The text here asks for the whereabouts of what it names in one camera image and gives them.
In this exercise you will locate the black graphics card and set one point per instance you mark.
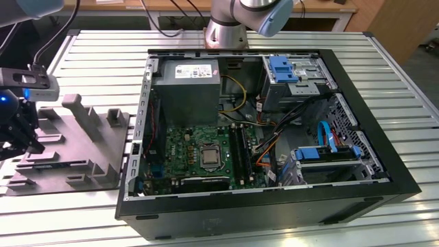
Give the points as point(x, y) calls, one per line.
point(205, 181)

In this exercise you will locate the blue VGA port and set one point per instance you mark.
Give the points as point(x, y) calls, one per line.
point(138, 187)

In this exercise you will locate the office chair base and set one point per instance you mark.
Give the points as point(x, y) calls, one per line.
point(431, 46)

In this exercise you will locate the wooden cabinet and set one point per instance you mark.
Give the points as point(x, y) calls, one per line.
point(397, 25)

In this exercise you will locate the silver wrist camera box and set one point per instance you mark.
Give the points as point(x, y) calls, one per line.
point(40, 90)

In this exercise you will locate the metal disk bay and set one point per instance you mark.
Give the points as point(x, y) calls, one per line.
point(328, 164)

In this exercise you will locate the black open PC case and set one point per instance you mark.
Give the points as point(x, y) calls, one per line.
point(240, 218)

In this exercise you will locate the blue plastic drive latch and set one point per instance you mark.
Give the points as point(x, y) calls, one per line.
point(283, 74)

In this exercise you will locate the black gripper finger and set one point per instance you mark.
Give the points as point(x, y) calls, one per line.
point(28, 121)
point(9, 141)

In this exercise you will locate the silver CPU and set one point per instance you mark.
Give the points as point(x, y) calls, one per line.
point(209, 156)

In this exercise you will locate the grey plastic parts rack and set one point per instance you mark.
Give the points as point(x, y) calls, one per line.
point(78, 154)

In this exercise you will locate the grey power supply unit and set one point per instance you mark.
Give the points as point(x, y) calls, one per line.
point(184, 103)

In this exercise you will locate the green motherboard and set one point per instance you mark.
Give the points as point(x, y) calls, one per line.
point(177, 144)

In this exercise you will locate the wooden desk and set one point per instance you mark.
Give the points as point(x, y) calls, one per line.
point(321, 6)

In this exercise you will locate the hard disk in blue carrier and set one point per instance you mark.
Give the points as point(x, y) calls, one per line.
point(309, 154)

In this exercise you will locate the thin metal locking lever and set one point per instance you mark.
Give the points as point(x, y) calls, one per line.
point(221, 160)

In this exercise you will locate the metal drive cage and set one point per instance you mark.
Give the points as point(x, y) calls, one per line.
point(301, 90)

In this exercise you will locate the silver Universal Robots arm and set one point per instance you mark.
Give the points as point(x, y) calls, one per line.
point(224, 33)

